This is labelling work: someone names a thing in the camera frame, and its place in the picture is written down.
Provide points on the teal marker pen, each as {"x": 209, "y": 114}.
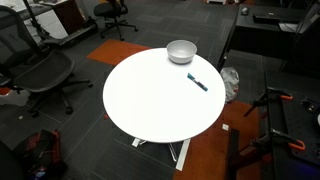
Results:
{"x": 197, "y": 82}

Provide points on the grey bowl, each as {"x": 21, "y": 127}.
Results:
{"x": 181, "y": 51}

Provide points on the white table base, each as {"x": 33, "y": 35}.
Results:
{"x": 183, "y": 155}

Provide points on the white plastic bag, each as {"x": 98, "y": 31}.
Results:
{"x": 230, "y": 81}

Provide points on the small white paper tag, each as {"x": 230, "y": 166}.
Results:
{"x": 225, "y": 127}

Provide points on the black padded office chair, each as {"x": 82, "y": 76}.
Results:
{"x": 110, "y": 9}

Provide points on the black electric scooter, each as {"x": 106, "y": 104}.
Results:
{"x": 71, "y": 36}

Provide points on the black desk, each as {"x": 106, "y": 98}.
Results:
{"x": 253, "y": 36}

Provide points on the grey computer mouse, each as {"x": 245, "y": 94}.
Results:
{"x": 245, "y": 10}

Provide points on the brown wooden cabinet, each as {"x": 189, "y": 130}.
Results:
{"x": 68, "y": 13}

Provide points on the black mesh office chair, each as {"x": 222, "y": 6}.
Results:
{"x": 40, "y": 71}

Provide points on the black keyboard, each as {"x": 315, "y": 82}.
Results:
{"x": 265, "y": 18}

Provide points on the white cabinet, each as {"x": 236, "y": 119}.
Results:
{"x": 50, "y": 23}

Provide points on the red black backpack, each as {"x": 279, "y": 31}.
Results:
{"x": 43, "y": 153}

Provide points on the black perforated mounting board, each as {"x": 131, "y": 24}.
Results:
{"x": 296, "y": 126}

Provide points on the white plastic floor object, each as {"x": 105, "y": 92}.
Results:
{"x": 13, "y": 98}

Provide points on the black support post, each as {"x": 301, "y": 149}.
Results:
{"x": 233, "y": 153}

